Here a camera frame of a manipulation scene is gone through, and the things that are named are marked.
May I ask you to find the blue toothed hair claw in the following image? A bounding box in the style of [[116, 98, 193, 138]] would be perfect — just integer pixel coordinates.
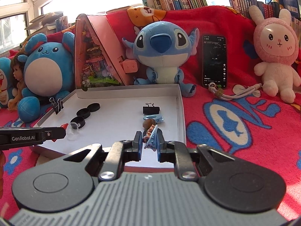
[[142, 125, 159, 152]]

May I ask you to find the clear plastic round lid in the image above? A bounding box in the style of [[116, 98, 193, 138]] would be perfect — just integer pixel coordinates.
[[65, 122, 80, 141]]

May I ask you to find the black round cap near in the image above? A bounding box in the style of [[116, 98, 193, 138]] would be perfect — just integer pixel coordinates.
[[70, 116, 86, 130]]

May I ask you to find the black round cap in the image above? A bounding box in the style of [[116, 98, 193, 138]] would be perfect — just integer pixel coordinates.
[[77, 108, 91, 119], [87, 103, 100, 112], [70, 116, 86, 130]]

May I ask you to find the black binder clip on edge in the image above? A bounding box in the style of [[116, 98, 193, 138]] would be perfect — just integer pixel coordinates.
[[49, 97, 64, 114]]

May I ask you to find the brown acorn nut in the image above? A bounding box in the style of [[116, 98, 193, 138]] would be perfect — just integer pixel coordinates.
[[142, 119, 156, 130]]

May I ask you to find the light blue clip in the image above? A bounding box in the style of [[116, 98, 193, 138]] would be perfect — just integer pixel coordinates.
[[143, 114, 164, 123]]

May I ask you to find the black round cap middle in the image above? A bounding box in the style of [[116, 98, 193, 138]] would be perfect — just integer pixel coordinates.
[[77, 108, 91, 119]]

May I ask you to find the black binder clip in tray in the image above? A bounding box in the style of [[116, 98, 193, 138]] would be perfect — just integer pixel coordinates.
[[143, 102, 160, 115]]

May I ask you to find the Doraemon plush toy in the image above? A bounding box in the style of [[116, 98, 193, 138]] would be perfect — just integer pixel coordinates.
[[0, 57, 14, 108]]

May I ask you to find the white cardboard box tray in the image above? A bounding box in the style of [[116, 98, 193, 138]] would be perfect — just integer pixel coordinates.
[[31, 84, 186, 159]]

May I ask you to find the black round cap far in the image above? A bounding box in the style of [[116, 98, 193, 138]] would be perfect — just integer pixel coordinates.
[[87, 103, 100, 112]]

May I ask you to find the blue round mouse plush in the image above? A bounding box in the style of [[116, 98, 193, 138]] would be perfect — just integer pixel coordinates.
[[17, 32, 75, 123]]

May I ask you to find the brown haired doll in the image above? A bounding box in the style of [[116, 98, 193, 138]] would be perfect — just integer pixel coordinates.
[[8, 51, 27, 111]]

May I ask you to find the pink triangular diorama house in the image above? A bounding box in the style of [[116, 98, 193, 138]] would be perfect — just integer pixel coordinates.
[[74, 14, 134, 90]]

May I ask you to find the blue Stitch plush toy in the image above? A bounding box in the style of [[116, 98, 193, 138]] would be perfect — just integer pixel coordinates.
[[122, 21, 199, 97]]

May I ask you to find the black smartphone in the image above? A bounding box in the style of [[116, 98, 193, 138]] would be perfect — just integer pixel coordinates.
[[202, 35, 227, 89]]

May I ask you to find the row of books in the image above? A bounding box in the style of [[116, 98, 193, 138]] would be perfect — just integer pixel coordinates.
[[142, 0, 208, 11]]

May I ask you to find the pink bunny plush toy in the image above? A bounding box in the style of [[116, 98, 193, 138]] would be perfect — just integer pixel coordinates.
[[249, 5, 300, 104]]

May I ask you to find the beige phone lanyard strap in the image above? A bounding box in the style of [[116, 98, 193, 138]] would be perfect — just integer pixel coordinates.
[[208, 82, 264, 101]]

